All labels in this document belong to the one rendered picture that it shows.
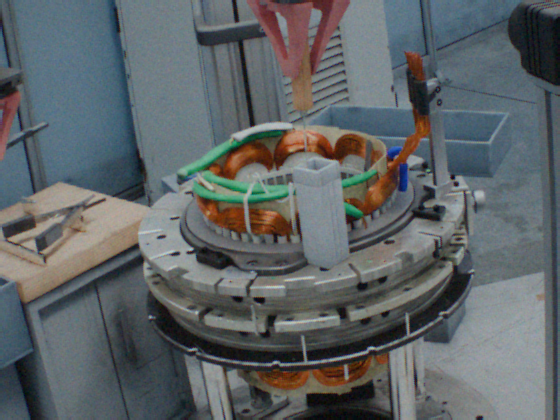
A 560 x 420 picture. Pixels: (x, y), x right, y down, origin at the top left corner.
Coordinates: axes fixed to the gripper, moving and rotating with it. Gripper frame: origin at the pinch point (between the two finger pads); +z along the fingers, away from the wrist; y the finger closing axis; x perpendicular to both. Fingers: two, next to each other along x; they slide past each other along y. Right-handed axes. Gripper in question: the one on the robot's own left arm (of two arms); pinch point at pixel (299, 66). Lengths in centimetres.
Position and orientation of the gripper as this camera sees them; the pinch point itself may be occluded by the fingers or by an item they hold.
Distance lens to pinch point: 97.4
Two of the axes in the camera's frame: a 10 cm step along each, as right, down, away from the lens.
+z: 0.2, 9.3, 3.8
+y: 8.0, -2.4, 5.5
